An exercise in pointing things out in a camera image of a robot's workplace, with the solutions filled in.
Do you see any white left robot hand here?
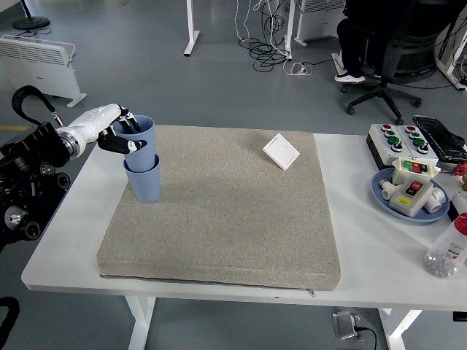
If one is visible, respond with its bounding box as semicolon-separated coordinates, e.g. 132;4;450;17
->
71;104;147;155

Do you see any black adapter cable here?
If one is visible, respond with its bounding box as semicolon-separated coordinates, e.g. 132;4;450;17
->
357;326;379;350

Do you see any black office chair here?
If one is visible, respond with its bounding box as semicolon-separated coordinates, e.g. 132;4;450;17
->
346;25;444;125

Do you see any blue ribbed plastic cup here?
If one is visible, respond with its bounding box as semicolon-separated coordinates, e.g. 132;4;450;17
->
123;155;162;203
112;114;157;172

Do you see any white table leg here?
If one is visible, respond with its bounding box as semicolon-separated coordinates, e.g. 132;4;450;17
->
126;294;158;350
379;308;424;350

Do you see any grey power adapter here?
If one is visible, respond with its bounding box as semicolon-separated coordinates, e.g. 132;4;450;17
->
332;309;366;343

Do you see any white power strip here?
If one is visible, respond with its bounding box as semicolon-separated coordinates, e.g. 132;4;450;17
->
282;61;314;77

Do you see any black fan stand base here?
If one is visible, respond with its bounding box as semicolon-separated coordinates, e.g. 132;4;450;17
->
12;0;51;31

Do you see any beige red-button switch box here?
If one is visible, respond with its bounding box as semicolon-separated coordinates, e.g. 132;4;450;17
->
388;174;434;219

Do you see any white four-button control box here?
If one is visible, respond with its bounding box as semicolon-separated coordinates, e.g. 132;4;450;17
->
395;125;440;164

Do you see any white three-button control box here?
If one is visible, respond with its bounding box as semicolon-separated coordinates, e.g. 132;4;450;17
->
366;123;417;171

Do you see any blue round plate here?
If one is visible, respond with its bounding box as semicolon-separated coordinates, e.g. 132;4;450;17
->
371;168;452;224

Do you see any white green-red switch box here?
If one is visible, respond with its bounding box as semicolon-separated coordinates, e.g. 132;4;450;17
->
392;157;439;187

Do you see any black cable bundle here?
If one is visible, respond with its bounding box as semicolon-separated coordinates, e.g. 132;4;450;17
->
239;0;293;72

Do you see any grey-brown cushion mat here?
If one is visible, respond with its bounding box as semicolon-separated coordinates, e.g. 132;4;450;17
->
97;124;342;292

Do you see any person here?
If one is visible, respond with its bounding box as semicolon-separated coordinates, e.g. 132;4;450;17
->
333;0;453;84

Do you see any clear red-capped screw bottle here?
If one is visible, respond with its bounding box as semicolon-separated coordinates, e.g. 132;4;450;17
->
422;212;467;280

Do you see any white small box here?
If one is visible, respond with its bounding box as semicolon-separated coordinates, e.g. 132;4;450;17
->
450;191;467;219

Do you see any white wall switch panel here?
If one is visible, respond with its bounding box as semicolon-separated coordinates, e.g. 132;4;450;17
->
262;133;301;171

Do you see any white pipe fitting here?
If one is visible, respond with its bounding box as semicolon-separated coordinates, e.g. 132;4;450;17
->
422;186;449;214
379;178;399;201

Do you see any white panel heater with handle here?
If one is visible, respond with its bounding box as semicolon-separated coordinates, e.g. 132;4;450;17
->
0;34;88;108

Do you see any white desk leg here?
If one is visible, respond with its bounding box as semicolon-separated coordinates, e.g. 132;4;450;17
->
183;0;201;57
283;0;295;61

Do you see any white desk foot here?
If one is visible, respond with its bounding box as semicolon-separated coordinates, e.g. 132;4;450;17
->
433;0;467;92
331;14;366;87

